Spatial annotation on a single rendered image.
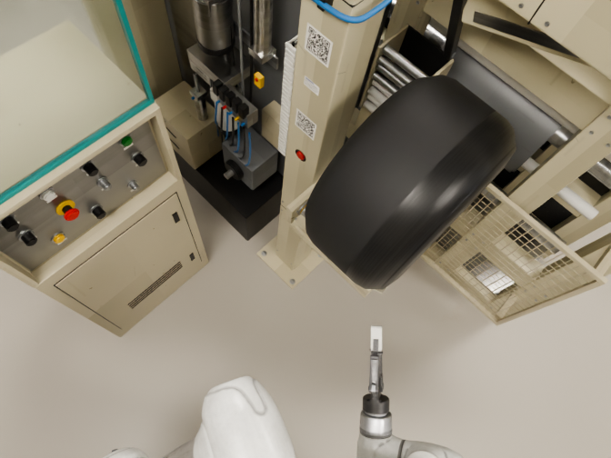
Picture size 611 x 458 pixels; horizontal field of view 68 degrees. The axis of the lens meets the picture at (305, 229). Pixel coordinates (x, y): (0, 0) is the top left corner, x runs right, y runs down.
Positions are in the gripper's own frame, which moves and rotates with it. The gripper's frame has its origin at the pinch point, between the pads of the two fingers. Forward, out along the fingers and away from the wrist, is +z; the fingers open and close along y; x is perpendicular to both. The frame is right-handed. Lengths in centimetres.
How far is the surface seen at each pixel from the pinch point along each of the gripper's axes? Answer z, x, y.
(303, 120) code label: 60, -19, -10
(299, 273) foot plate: 9, -51, 97
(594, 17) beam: 67, 42, -39
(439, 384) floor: -43, 19, 103
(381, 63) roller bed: 85, -1, 17
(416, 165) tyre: 44, 12, -30
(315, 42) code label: 70, -10, -35
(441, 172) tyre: 42, 17, -29
